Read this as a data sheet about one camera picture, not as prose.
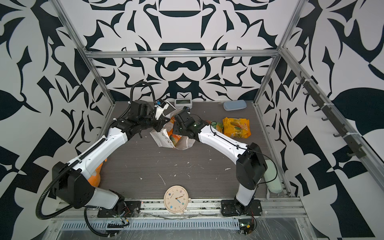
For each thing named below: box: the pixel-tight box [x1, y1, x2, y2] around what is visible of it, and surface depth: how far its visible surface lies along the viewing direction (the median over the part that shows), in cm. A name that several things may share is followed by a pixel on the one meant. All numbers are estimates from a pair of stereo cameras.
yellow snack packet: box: [222, 117, 252, 139], surface depth 104 cm
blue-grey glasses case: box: [223, 99, 247, 111], surface depth 118 cm
